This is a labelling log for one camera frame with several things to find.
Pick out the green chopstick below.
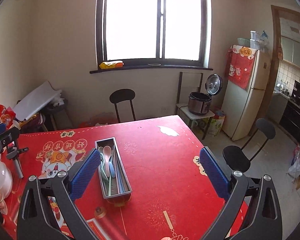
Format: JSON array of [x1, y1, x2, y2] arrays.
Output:
[[108, 176, 112, 197]]

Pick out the blue spoon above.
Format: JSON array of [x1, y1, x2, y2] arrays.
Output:
[[109, 155, 116, 178]]

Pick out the blue chopstick long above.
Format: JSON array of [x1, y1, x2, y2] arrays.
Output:
[[114, 150, 125, 193]]

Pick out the green spoon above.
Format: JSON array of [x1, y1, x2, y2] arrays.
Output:
[[98, 147, 109, 182]]

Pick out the pink spoon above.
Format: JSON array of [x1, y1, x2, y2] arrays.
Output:
[[103, 146, 111, 177]]

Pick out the red snack bags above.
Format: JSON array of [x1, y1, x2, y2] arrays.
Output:
[[0, 104, 15, 128]]

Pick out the white kettle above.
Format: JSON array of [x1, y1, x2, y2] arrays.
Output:
[[0, 161, 13, 204]]

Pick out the white rolled paper sheet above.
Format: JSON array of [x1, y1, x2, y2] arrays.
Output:
[[13, 81, 62, 121]]

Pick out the black chair right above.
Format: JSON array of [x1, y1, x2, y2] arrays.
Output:
[[222, 117, 276, 173]]

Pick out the steel utensil tray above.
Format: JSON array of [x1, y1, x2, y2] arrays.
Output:
[[95, 137, 132, 206]]

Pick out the red printed table mat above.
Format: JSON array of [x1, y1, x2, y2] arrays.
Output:
[[1, 114, 248, 240]]

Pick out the white refrigerator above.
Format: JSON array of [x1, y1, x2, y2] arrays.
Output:
[[221, 50, 271, 141]]

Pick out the yellow bag on sill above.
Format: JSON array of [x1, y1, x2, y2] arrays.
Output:
[[99, 60, 124, 69]]

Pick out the small white side table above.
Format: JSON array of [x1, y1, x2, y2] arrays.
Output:
[[175, 103, 215, 140]]

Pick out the red cloth on refrigerator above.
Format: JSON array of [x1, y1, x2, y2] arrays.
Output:
[[225, 45, 257, 89]]

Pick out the black framed window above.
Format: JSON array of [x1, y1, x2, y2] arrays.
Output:
[[95, 0, 212, 73]]

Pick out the black camera on tripod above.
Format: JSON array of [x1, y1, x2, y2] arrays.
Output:
[[6, 140, 29, 179]]

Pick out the black chair by wall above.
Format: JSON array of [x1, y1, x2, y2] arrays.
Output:
[[109, 88, 137, 124]]

